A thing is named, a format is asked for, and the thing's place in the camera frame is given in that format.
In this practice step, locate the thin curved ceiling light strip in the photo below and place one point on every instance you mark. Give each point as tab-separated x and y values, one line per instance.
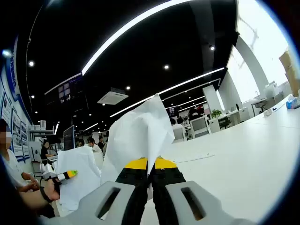
187	80

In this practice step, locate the group of white office chairs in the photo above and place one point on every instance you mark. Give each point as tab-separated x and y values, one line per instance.
199	125

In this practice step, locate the blue tissue pack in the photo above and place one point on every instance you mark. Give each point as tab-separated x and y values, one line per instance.
293	104

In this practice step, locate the person's left hand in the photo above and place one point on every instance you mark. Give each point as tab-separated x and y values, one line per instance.
52	191

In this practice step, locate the wide curved ceiling light strip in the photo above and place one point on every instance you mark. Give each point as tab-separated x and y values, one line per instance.
131	27

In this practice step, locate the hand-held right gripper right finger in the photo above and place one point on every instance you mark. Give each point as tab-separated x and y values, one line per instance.
168	187

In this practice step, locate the red hanging display screen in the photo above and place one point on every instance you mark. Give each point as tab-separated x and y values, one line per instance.
172	111

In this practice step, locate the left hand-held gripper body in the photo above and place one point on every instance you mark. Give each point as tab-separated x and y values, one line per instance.
48	170

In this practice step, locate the white printing paper sheet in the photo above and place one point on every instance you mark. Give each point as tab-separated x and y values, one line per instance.
136	136

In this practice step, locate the metal sink stand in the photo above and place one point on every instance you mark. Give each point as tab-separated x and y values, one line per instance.
267	100

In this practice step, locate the small white box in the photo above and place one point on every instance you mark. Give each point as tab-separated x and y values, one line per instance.
267	113

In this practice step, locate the dark hanging display screen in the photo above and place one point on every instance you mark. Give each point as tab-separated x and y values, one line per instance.
64	90

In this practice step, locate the brown cardboard box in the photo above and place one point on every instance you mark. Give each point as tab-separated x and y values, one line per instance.
291	70

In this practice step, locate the ceiling air conditioner unit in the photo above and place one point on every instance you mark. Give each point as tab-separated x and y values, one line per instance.
112	96

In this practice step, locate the potted green plant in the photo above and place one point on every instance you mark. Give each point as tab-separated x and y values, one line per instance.
216	113

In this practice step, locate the white shelf rack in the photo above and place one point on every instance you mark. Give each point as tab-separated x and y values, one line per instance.
35	131

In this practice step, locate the tilted monitor on stand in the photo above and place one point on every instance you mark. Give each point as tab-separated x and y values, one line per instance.
69	138

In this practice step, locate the blue white wall display boards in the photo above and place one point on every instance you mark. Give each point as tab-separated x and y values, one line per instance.
16	131

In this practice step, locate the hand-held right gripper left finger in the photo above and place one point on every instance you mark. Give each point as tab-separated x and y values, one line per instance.
131	187

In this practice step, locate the bundle of white printing papers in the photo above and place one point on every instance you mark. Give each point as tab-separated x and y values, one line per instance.
75	189

